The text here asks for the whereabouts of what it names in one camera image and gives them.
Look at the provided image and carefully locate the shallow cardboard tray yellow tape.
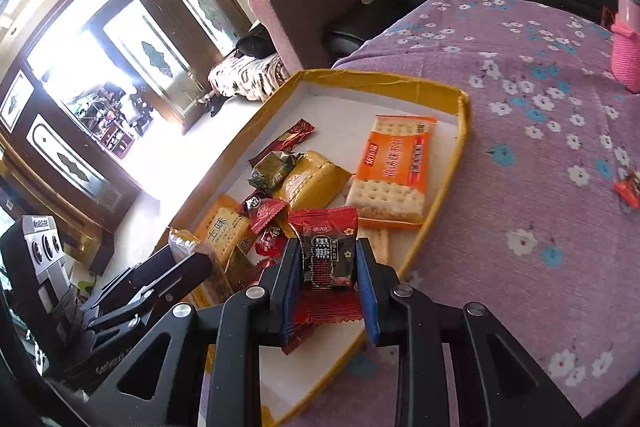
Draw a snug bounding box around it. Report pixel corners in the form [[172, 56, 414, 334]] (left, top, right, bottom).
[[150, 69, 472, 425]]

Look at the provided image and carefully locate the yellow flat cracker packet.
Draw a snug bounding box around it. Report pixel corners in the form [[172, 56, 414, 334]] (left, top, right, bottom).
[[192, 194, 251, 260]]

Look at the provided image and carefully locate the wooden glass door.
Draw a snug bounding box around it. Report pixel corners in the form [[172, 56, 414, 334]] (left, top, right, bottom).
[[0, 0, 253, 228]]

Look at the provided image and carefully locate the black candy with red wrapper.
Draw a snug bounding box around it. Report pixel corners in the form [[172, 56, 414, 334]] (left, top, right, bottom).
[[237, 189, 288, 235]]

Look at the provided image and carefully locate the dark green snack packet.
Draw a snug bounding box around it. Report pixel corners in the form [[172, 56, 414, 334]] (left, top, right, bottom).
[[247, 151, 301, 192]]

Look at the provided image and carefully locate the patterned sofa blanket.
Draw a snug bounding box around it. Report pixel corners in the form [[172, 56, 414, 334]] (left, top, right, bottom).
[[207, 53, 291, 102]]

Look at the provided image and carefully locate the bottle in pink knitted sleeve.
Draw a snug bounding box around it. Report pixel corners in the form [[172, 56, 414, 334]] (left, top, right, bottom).
[[607, 0, 640, 95]]

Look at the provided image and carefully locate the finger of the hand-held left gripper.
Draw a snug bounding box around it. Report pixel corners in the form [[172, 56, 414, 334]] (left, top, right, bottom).
[[82, 247, 213, 313], [85, 301, 171, 348]]

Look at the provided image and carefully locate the black cushion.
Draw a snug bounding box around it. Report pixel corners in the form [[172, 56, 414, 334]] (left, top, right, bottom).
[[232, 34, 273, 60]]

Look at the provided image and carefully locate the red packet with black label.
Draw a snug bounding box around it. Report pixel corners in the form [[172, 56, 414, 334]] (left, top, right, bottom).
[[280, 206, 366, 355]]

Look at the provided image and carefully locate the orange cracker packet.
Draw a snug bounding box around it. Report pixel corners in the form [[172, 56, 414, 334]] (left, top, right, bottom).
[[345, 114, 438, 230]]

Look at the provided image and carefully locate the brown cookie packet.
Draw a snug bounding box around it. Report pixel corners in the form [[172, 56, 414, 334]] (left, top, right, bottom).
[[167, 227, 236, 308]]

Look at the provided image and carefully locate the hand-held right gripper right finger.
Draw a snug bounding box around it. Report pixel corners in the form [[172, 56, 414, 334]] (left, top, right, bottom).
[[356, 237, 583, 427]]

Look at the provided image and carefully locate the pale cracker packet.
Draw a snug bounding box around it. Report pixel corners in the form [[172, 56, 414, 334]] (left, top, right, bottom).
[[357, 227, 391, 268]]

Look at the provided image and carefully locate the golden yellow snack packet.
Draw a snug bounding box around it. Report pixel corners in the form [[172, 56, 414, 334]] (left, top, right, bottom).
[[277, 150, 353, 210]]

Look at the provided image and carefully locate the purple floral tablecloth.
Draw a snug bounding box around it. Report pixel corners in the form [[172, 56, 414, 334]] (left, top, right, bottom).
[[197, 0, 640, 427]]

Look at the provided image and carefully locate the small red snack packet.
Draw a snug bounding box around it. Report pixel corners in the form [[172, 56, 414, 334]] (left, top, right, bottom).
[[254, 227, 288, 265]]

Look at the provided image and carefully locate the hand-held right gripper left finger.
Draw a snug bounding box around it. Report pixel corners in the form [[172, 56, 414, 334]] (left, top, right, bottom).
[[102, 237, 306, 427]]

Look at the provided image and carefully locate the red wrapped candy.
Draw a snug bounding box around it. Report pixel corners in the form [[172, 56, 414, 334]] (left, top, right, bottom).
[[614, 172, 640, 210]]

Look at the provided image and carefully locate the pink fabric armchair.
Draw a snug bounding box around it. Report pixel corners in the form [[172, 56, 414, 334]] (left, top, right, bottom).
[[248, 0, 381, 78]]

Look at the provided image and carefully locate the maroon stick packet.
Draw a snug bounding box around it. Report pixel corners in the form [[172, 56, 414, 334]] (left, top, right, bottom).
[[248, 119, 316, 168]]

